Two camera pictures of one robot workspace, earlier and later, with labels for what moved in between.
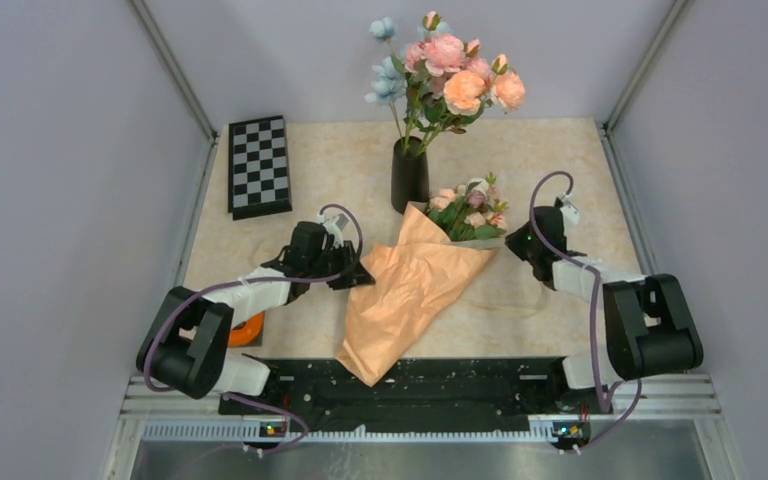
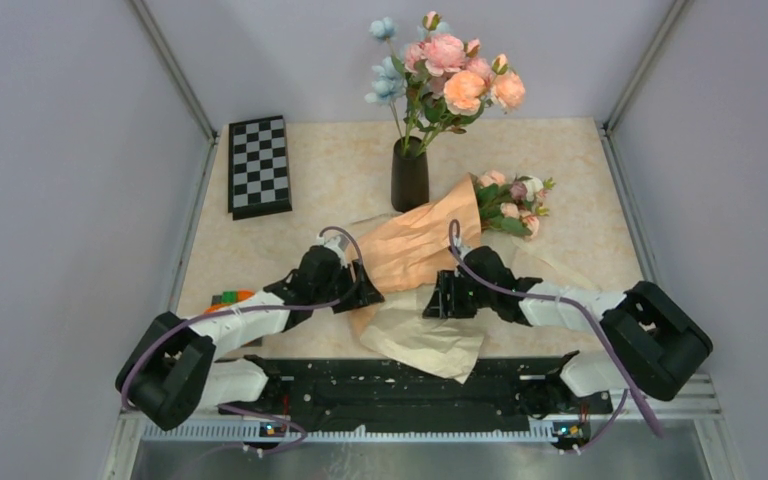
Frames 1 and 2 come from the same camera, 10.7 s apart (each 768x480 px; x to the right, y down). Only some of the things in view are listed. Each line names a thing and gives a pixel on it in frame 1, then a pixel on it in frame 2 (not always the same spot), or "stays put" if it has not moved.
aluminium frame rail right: [640, 71] stays put
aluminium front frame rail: [677, 409] stays put
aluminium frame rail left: [153, 31] stays put
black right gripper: [514, 241] -> [443, 307]
